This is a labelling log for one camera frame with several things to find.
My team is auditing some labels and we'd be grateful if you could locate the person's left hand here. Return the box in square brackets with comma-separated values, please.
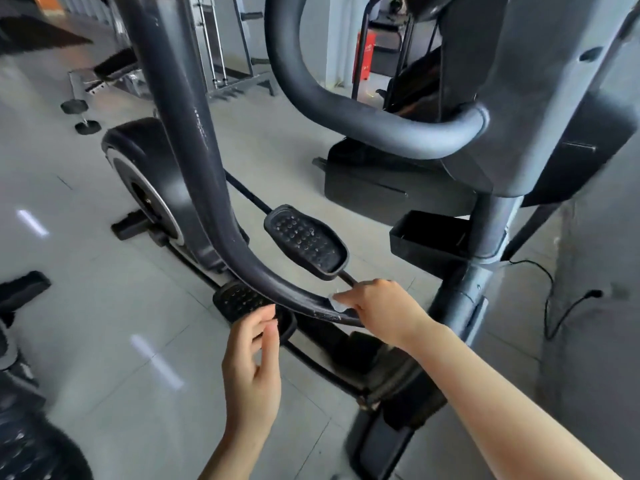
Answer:
[221, 303, 283, 441]

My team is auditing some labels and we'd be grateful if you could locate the person's right hand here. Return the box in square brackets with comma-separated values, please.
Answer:
[331, 279, 439, 354]

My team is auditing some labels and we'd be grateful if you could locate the black elliptical machine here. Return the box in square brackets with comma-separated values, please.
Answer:
[100, 0, 640, 480]
[0, 269, 96, 480]

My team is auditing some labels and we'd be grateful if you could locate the person's right forearm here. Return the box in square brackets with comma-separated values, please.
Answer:
[405, 319, 621, 480]

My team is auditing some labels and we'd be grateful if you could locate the red fire extinguisher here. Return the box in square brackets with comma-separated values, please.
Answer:
[357, 29, 379, 84]

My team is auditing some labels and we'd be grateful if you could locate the small black dumbbell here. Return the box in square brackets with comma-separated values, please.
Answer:
[60, 97, 103, 137]

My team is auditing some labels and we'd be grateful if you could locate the black power cable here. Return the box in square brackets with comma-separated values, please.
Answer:
[505, 257, 606, 341]

